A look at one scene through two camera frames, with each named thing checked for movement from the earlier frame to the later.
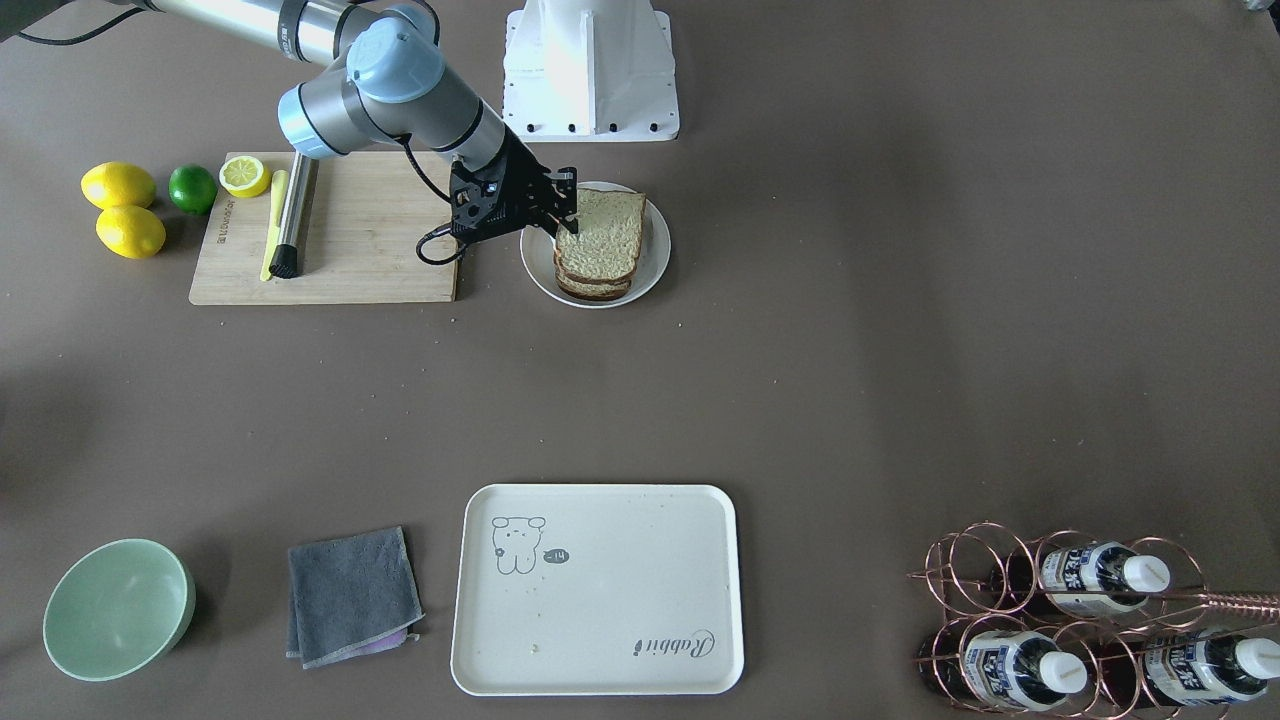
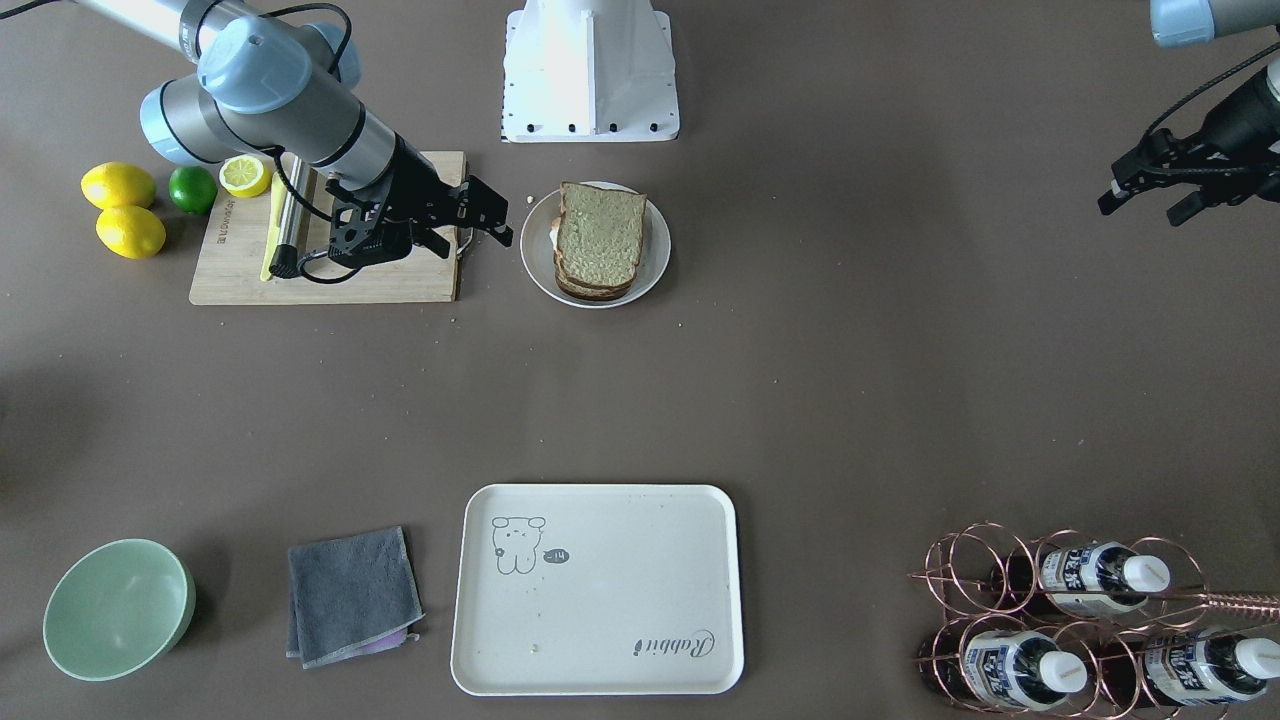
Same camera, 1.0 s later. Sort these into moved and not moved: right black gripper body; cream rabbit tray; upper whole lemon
Moved: right black gripper body
Not moved: upper whole lemon; cream rabbit tray
